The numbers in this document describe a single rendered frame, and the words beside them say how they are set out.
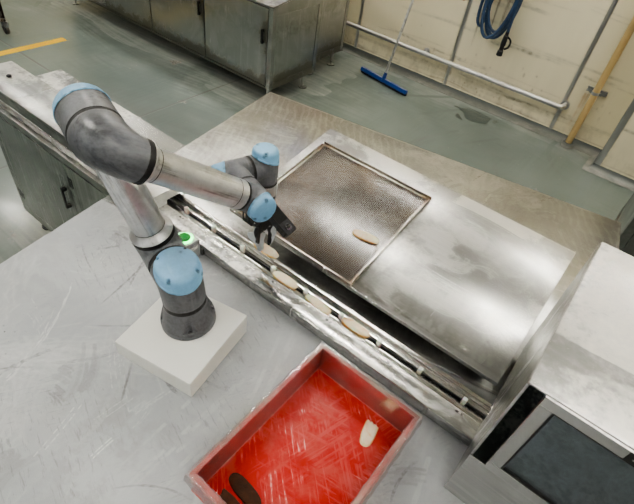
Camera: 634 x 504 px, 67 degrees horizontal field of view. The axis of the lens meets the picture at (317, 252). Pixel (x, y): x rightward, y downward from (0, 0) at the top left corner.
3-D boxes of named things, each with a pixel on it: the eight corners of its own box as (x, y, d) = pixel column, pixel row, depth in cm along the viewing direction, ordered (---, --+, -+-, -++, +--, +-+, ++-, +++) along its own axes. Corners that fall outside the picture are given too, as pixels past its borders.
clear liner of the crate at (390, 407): (183, 490, 108) (180, 473, 102) (317, 358, 138) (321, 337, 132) (295, 608, 95) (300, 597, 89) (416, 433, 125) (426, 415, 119)
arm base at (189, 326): (193, 349, 128) (188, 327, 121) (149, 326, 133) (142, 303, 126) (226, 311, 138) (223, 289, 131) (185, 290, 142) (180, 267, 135)
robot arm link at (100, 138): (98, 126, 82) (288, 197, 120) (81, 98, 88) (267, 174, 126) (71, 181, 85) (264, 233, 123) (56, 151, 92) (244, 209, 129)
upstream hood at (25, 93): (-23, 86, 219) (-31, 67, 213) (16, 75, 230) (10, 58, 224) (154, 214, 171) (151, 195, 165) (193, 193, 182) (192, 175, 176)
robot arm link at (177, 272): (170, 321, 122) (161, 286, 113) (152, 286, 130) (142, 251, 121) (214, 302, 127) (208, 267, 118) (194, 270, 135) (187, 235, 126)
